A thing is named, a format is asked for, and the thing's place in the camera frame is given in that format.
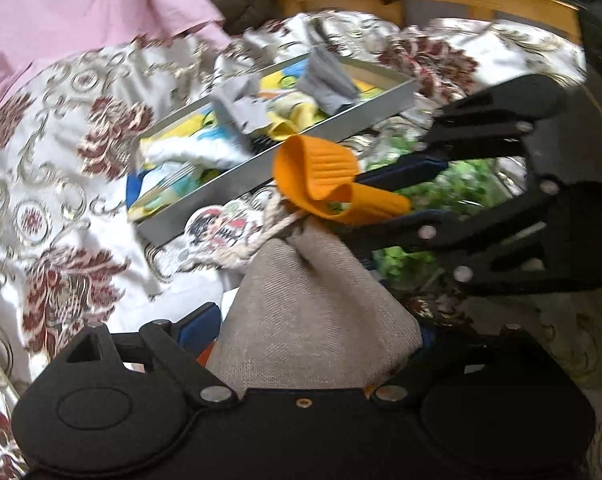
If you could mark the green patterned cloth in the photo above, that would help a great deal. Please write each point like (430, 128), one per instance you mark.
(461, 180)

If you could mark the grey sock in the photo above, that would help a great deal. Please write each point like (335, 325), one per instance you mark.
(238, 105)
(331, 80)

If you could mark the white quilted baby cloth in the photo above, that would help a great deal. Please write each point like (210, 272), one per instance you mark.
(191, 152)

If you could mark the white cartoon print pouch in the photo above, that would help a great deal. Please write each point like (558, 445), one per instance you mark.
(216, 230)

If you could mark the pink cloth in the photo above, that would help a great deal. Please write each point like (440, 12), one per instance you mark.
(81, 10)

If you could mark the orange wooden bed frame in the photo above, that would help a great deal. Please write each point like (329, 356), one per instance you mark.
(481, 0)

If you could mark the grey tray with cartoon print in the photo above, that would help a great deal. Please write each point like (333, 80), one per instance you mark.
(281, 139)

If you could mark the orange silicone mitt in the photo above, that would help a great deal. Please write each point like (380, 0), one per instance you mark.
(316, 170)

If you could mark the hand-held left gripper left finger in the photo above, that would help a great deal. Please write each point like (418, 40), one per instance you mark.
(201, 326)

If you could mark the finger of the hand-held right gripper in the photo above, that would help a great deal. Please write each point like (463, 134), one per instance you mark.
(416, 167)
(431, 232)

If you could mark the floral satin bedspread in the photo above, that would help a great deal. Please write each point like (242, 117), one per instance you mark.
(56, 170)

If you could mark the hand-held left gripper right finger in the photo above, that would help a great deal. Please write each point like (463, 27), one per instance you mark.
(431, 356)

